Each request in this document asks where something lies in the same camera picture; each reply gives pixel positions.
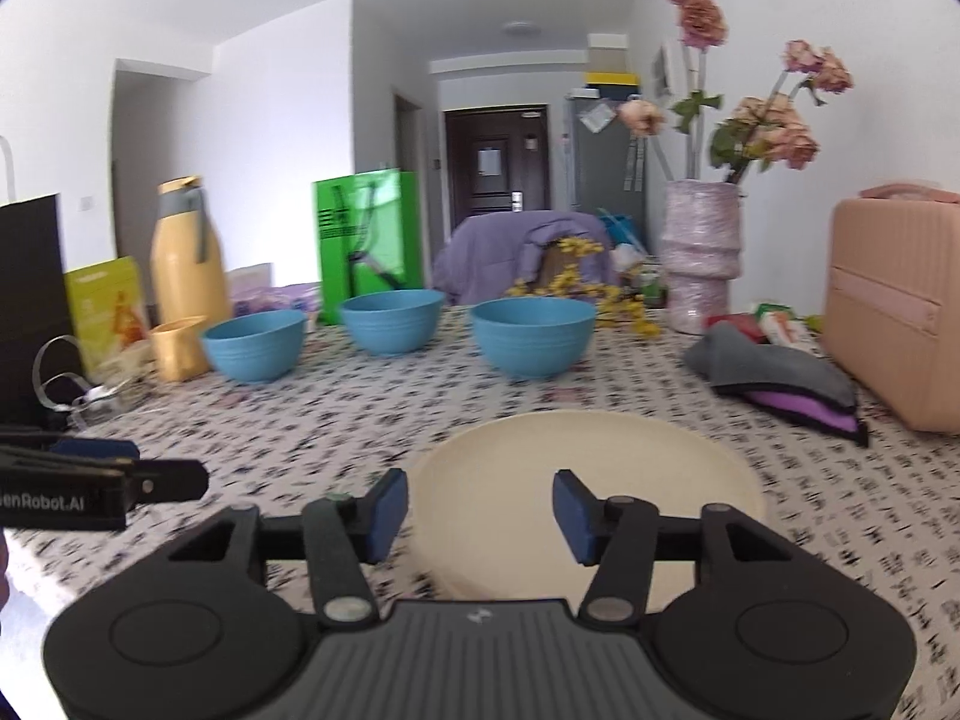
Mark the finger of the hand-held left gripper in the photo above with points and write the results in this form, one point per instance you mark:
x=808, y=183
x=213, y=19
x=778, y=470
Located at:
x=94, y=448
x=169, y=480

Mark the dark brown door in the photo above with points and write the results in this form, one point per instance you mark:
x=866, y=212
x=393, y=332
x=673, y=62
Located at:
x=495, y=165

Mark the white box on refrigerator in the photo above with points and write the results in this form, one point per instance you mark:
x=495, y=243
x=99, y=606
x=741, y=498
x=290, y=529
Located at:
x=607, y=54

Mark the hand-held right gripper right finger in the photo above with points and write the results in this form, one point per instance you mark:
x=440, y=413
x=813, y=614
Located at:
x=577, y=517

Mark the dried pink roses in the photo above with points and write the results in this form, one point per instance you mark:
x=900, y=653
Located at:
x=705, y=19

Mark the green shopping bag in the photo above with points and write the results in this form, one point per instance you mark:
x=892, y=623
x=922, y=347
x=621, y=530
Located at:
x=375, y=240

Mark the yellow thermos jug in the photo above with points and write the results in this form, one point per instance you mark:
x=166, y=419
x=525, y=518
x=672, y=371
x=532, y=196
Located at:
x=187, y=270

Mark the grey and purple cloth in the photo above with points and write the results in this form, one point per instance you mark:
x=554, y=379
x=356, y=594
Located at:
x=765, y=379

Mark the pink hard case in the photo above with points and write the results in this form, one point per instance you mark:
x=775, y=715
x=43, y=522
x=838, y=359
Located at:
x=892, y=315

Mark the yellow flower sprigs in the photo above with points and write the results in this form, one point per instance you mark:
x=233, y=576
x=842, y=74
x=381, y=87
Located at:
x=577, y=289

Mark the black paper bag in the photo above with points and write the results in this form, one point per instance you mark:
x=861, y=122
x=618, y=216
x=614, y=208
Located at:
x=34, y=300

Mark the purple packets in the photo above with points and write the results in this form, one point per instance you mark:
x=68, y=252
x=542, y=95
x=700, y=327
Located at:
x=274, y=296

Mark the yellow box on refrigerator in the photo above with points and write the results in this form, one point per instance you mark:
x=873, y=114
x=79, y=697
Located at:
x=611, y=84

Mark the round ceiling lamp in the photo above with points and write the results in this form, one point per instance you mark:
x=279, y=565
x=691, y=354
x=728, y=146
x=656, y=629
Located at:
x=522, y=28

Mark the yellow mug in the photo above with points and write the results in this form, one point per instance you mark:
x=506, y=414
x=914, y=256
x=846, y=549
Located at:
x=178, y=352

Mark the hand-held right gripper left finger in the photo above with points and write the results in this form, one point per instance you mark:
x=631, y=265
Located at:
x=386, y=514

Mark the pink textured vase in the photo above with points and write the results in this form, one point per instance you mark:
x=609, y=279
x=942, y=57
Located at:
x=701, y=255

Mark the blue bowl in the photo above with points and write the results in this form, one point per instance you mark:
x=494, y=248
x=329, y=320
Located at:
x=532, y=349
x=251, y=356
x=394, y=330

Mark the snack packet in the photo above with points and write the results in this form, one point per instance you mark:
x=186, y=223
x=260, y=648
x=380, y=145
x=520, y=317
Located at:
x=776, y=326

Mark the grey refrigerator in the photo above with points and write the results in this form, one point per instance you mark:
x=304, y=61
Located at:
x=604, y=165

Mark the yellow cardboard box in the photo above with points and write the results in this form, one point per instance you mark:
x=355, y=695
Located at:
x=105, y=307

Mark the cream plate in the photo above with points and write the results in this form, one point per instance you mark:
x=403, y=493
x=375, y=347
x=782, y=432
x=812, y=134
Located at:
x=487, y=457

